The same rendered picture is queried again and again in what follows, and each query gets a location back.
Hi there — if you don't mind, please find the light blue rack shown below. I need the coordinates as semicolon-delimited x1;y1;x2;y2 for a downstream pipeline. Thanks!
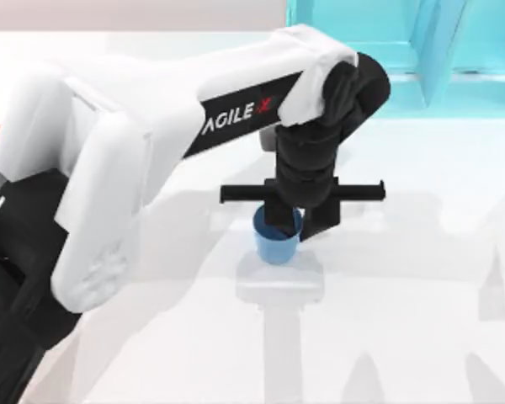
284;0;505;114

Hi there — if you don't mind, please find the blue cup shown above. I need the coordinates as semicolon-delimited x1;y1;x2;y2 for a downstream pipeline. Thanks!
252;205;306;267

